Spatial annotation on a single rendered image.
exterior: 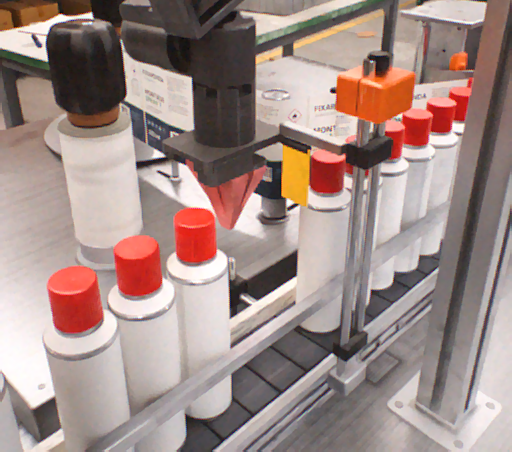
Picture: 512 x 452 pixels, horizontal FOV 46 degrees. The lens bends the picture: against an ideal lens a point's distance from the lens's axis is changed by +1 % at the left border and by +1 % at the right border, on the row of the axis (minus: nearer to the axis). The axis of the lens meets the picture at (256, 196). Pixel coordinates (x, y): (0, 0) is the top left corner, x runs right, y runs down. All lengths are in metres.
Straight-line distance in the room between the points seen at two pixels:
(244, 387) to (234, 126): 0.26
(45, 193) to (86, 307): 0.58
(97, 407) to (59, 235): 0.44
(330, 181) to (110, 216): 0.29
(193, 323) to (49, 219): 0.45
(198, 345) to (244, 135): 0.19
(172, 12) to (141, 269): 0.19
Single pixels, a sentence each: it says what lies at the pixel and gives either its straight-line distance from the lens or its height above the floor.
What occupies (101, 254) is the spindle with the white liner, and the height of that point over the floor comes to 0.90.
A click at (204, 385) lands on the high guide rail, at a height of 0.96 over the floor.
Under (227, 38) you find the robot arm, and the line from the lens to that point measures 0.51.
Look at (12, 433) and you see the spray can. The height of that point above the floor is 1.00.
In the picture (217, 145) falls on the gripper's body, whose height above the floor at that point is 1.11.
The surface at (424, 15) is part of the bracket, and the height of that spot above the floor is 1.14.
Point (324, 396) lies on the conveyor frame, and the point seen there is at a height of 0.84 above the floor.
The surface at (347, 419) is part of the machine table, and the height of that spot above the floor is 0.83.
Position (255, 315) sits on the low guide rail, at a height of 0.91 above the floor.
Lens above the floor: 1.33
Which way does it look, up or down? 29 degrees down
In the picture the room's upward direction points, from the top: straight up
